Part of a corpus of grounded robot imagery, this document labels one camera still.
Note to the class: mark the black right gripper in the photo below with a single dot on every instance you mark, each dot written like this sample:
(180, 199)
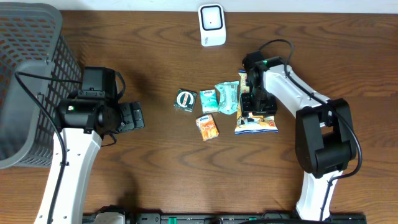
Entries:
(270, 107)

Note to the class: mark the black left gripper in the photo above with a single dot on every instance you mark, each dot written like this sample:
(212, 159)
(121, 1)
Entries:
(125, 116)

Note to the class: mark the green wet wipes pack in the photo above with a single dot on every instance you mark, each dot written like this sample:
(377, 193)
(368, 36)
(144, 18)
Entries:
(228, 97)

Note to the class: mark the small green wipes pack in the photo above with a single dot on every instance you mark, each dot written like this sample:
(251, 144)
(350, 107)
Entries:
(209, 103)

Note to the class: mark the orange tissue pack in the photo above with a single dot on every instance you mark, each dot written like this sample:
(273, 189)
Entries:
(207, 127)

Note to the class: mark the roll of tape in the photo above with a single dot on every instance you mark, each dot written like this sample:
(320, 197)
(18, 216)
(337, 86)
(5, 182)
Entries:
(185, 100)

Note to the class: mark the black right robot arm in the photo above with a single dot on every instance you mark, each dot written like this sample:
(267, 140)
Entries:
(324, 140)

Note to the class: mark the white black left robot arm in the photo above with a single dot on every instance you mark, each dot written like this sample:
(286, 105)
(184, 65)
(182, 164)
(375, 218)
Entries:
(80, 128)

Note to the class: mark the white barcode scanner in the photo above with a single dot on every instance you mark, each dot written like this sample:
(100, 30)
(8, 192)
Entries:
(212, 25)

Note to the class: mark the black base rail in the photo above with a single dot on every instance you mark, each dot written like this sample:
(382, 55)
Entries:
(269, 217)

